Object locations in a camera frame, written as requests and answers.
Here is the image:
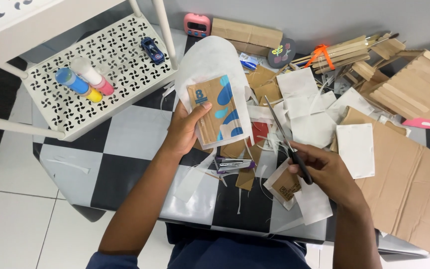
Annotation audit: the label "person's left hand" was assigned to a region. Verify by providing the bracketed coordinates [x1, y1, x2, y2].
[161, 100, 213, 158]

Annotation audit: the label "person's right hand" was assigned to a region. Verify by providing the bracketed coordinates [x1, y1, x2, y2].
[287, 141, 366, 210]

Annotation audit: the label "black handled scissors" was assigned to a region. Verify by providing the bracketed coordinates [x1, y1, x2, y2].
[264, 95, 314, 186]

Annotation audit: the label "cardboard piece with blue print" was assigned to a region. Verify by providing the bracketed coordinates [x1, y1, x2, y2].
[187, 74, 245, 146]

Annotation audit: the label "white fabric sheet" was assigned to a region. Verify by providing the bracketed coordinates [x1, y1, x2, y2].
[173, 35, 254, 151]

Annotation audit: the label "half wrapped cardboard piece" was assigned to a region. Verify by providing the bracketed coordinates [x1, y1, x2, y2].
[263, 158, 302, 211]

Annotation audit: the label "white wrapped rectangular card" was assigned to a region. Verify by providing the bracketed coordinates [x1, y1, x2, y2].
[336, 123, 376, 180]

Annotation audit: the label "heap of white fabric scraps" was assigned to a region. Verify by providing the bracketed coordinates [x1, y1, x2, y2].
[247, 67, 376, 150]

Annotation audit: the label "white fabric rectangle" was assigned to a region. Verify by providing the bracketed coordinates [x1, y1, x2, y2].
[293, 179, 334, 226]

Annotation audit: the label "red card piece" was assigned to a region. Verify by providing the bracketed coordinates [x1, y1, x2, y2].
[251, 121, 270, 148]

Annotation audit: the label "brown cardboard strip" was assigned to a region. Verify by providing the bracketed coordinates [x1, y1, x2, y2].
[235, 143, 263, 192]

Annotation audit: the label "purple and silver stapler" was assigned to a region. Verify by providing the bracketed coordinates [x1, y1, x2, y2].
[215, 156, 256, 175]

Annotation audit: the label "brown cardboard offcuts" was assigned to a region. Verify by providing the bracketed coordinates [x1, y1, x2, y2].
[244, 65, 283, 108]

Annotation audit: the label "large brown cardboard sheet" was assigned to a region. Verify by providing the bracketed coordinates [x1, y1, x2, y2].
[331, 106, 430, 261]

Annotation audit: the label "orange ribbon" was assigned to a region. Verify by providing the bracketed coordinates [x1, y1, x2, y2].
[304, 44, 336, 71]

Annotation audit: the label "bundle of wooden craft sticks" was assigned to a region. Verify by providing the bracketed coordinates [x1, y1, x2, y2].
[291, 35, 380, 75]

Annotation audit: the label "dark grey flower plaque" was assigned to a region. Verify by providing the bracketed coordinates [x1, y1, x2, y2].
[267, 37, 297, 69]

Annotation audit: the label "small blue and white box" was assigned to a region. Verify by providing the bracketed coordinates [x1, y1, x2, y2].
[239, 52, 260, 72]

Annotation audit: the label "pink cutter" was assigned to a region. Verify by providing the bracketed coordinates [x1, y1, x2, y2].
[402, 118, 430, 134]

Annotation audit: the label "wooden craft stick house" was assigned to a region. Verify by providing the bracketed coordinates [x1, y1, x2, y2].
[349, 37, 430, 126]

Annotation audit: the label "person's dark blue clothing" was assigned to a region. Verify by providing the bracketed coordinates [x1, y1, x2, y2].
[86, 223, 311, 269]

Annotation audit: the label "long white fabric offcut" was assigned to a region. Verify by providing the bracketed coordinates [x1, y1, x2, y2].
[173, 149, 217, 204]

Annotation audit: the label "brown cardboard box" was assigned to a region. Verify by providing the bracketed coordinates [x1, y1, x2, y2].
[211, 17, 284, 57]

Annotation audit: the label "pink digital timer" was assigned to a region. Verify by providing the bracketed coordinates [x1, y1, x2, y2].
[183, 13, 212, 39]

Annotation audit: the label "black and white checkered mat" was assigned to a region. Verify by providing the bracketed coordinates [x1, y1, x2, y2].
[32, 30, 430, 258]

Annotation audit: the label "blue toy car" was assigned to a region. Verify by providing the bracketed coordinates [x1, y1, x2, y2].
[140, 36, 166, 66]

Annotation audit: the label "pink paint bottle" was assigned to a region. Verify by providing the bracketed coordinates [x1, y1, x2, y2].
[93, 77, 115, 96]

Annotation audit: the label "yellow paint bottle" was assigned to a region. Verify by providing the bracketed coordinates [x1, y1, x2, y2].
[85, 87, 104, 104]

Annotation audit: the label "white perforated metal shelf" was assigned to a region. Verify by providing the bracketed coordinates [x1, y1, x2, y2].
[0, 0, 180, 142]

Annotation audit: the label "white paint bottle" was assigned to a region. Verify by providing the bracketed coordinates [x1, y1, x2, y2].
[70, 56, 103, 86]

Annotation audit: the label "narrow white fabric strip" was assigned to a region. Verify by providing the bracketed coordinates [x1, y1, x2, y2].
[46, 156, 91, 175]

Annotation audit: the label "blue paint bottle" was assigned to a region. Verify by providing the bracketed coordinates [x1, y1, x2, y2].
[55, 67, 90, 95]

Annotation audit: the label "paintbrushes with wooden handles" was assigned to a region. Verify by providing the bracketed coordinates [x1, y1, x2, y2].
[365, 32, 401, 48]

